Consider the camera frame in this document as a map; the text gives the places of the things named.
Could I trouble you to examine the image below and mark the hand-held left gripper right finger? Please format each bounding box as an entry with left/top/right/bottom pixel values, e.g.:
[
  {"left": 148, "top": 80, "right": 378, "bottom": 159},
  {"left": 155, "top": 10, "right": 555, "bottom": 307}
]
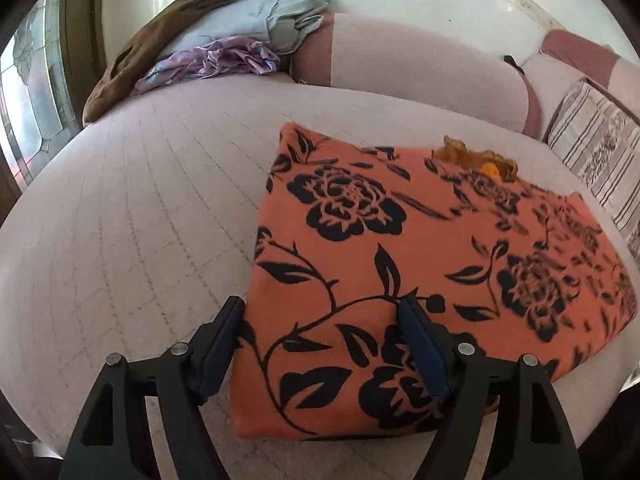
[{"left": 397, "top": 294, "right": 584, "bottom": 480}]

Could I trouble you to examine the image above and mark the striped floral pillow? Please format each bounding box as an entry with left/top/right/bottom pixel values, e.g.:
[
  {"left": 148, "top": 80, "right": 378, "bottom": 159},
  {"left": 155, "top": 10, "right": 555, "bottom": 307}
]
[{"left": 542, "top": 77, "right": 640, "bottom": 241}]

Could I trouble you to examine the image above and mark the orange floral long-sleeve shirt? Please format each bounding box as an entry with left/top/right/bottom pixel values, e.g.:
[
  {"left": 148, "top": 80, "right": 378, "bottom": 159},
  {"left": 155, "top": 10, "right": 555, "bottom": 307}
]
[{"left": 230, "top": 121, "right": 640, "bottom": 441}]

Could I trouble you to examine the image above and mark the purple patterned garment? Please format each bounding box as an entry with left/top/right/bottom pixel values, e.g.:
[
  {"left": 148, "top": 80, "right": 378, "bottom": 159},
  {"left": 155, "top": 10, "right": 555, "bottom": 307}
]
[{"left": 132, "top": 36, "right": 283, "bottom": 95}]

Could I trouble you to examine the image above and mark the grey-blue garment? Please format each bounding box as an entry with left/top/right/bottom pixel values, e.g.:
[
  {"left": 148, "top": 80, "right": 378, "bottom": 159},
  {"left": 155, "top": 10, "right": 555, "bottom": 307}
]
[{"left": 175, "top": 0, "right": 336, "bottom": 57}]

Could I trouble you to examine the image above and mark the brown garment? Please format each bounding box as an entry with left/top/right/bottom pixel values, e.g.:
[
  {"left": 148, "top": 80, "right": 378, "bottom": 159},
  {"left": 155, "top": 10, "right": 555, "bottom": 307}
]
[{"left": 82, "top": 0, "right": 242, "bottom": 124}]

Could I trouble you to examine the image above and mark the pink bolster cushion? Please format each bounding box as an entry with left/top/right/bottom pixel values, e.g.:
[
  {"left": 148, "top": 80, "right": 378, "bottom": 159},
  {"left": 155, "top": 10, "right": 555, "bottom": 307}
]
[{"left": 291, "top": 12, "right": 543, "bottom": 137}]

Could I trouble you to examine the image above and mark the pink backrest cushion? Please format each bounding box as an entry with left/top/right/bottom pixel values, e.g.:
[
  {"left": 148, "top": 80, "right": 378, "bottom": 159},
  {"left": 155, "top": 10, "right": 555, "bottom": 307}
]
[{"left": 520, "top": 29, "right": 640, "bottom": 126}]

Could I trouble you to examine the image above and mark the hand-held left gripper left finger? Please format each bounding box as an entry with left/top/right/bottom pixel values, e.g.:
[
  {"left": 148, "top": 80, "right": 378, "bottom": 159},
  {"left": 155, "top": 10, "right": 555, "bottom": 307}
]
[{"left": 60, "top": 296, "right": 247, "bottom": 480}]

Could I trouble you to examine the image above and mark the stained glass window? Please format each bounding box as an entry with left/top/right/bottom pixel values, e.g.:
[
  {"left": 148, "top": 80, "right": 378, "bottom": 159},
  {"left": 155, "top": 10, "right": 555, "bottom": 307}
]
[{"left": 0, "top": 0, "right": 81, "bottom": 196}]

